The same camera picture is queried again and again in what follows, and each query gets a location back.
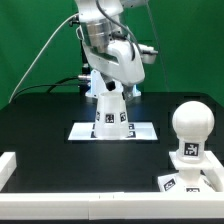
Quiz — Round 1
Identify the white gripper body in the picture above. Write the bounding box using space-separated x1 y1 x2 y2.
83 40 145 86

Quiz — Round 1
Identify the white lamp base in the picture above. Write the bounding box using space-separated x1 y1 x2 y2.
157 151 224 193

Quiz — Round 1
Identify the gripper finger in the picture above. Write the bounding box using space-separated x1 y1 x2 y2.
123 85 133 101
104 78 116 91

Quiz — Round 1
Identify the white tag sheet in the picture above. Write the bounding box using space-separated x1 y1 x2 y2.
68 122 158 141

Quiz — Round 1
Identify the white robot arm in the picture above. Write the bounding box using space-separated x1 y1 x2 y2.
74 0 145 101

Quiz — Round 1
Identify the white right rail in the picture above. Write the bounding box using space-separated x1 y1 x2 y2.
204 168 224 192

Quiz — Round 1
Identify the white front rail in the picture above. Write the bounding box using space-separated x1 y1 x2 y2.
0 192 224 220

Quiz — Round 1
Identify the white rail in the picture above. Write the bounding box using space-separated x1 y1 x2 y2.
0 192 224 220
204 168 224 192
0 152 17 191

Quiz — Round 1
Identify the white left rail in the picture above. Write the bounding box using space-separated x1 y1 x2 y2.
0 152 17 191

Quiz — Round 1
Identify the black cable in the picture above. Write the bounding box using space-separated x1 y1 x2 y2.
12 76 82 101

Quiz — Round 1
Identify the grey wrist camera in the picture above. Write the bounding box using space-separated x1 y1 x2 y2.
139 44 158 64

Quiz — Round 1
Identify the white lamp shade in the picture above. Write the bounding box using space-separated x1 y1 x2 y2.
94 92 129 140

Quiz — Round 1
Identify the black camera stand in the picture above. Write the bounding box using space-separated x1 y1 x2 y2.
78 46 91 96

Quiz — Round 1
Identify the white lamp bulb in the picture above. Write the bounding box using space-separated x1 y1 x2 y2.
172 101 215 163

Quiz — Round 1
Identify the white camera cable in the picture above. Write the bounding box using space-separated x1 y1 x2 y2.
8 12 81 104

